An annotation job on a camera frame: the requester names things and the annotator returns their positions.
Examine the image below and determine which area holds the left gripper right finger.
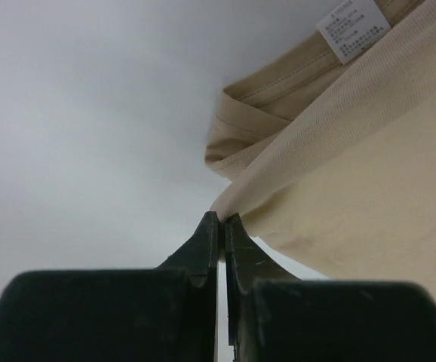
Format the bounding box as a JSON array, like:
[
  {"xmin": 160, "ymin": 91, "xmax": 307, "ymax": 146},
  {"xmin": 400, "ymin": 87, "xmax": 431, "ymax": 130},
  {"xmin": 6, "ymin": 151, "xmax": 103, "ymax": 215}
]
[{"xmin": 223, "ymin": 215, "xmax": 436, "ymax": 361}]

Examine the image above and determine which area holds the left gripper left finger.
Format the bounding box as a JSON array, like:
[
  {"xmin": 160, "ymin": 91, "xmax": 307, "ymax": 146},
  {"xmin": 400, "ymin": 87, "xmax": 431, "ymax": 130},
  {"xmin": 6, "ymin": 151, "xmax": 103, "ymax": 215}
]
[{"xmin": 0, "ymin": 212, "xmax": 219, "ymax": 361}]

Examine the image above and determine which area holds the beige t shirt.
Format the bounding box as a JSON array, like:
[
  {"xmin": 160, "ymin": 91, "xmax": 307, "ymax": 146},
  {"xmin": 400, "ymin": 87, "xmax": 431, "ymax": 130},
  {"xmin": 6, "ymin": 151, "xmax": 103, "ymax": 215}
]
[{"xmin": 204, "ymin": 1, "xmax": 436, "ymax": 298}]

